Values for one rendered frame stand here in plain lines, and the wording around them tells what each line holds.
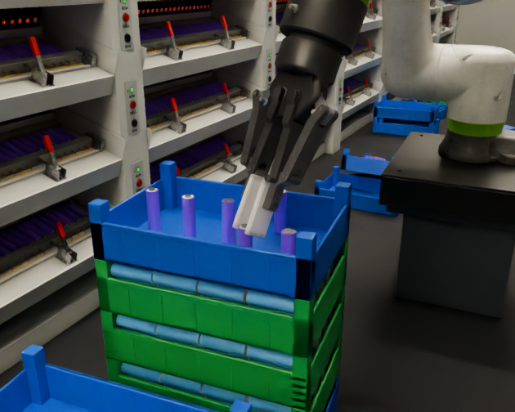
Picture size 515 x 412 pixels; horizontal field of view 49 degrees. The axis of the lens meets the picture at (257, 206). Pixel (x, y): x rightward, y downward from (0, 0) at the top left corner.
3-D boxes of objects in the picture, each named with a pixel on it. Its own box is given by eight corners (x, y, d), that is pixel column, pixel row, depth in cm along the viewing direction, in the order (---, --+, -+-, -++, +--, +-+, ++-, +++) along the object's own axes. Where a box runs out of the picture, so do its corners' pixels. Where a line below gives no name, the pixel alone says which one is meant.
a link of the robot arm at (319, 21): (273, -23, 67) (329, -23, 60) (334, 17, 75) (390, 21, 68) (256, 27, 68) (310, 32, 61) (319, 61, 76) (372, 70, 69)
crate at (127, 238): (348, 234, 83) (352, 182, 80) (310, 302, 66) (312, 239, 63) (168, 206, 94) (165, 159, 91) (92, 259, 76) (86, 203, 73)
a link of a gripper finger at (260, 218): (279, 183, 70) (283, 185, 69) (261, 236, 70) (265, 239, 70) (261, 177, 68) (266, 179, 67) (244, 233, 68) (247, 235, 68)
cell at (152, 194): (163, 228, 84) (160, 186, 82) (157, 233, 83) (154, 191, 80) (153, 226, 85) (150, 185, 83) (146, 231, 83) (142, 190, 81)
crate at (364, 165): (362, 172, 236) (365, 153, 235) (411, 180, 227) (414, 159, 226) (339, 169, 209) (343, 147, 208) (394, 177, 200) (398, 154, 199)
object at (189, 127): (258, 116, 191) (270, 77, 185) (145, 164, 142) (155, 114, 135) (208, 92, 197) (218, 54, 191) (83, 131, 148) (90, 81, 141)
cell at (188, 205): (198, 235, 82) (196, 194, 79) (192, 241, 80) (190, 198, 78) (187, 234, 82) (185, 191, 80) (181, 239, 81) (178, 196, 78)
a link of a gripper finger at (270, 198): (283, 170, 69) (300, 176, 67) (270, 209, 69) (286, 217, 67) (275, 167, 68) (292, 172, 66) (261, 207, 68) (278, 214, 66)
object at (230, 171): (258, 170, 198) (270, 135, 192) (150, 235, 149) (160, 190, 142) (211, 145, 204) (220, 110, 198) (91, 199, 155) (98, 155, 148)
